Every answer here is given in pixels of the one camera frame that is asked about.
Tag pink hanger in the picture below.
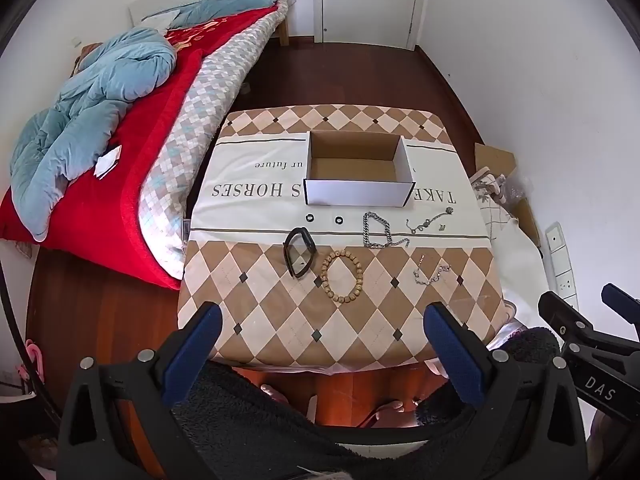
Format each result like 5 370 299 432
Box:
15 339 48 386

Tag wooden bead bracelet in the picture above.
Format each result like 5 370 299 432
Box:
319 250 363 304

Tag white cardboard box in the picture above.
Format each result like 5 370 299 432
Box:
303 130 417 208

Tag white power strip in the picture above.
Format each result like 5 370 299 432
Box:
544 223 578 311

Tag teal blanket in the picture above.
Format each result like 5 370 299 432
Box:
170 0 283 28

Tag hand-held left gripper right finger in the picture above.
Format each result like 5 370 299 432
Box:
422 301 589 480

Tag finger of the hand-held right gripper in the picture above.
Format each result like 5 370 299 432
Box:
601 283 640 347
538 290 601 348

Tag person's right foot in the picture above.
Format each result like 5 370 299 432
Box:
372 399 417 426

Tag diamond-print tablecloth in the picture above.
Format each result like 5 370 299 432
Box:
177 104 506 368

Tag light blue quilt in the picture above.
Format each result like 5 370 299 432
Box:
10 27 178 241

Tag thick silver chain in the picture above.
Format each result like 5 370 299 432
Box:
362 211 412 249

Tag flat cardboard piece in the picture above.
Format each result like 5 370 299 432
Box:
472 142 517 181
515 197 543 256

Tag red blanket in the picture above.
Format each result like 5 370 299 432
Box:
0 4 281 291

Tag person's foot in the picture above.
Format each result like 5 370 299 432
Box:
372 399 417 426
260 384 291 406

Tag white checkered bag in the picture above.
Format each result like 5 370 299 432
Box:
467 172 543 306

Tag clear plastic bag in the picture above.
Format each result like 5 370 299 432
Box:
500 177 531 206

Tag brown pillow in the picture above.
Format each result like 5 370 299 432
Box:
74 42 103 73

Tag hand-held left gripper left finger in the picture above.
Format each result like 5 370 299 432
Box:
57 301 224 480

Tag white door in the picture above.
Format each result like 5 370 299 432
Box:
312 0 436 52

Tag thin silver pendant necklace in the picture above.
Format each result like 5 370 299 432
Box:
405 206 456 234

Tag person's left foot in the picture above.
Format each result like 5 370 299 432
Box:
260 384 291 406

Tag white paper cards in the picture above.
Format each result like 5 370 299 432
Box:
94 144 123 179

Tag thin silver bracelet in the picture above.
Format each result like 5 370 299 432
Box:
412 255 452 287

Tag checked bed sheet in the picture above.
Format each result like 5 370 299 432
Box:
137 0 290 281

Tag black band bracelet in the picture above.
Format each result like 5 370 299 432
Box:
282 227 317 278

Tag white pillow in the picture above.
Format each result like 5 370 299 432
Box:
141 9 183 31

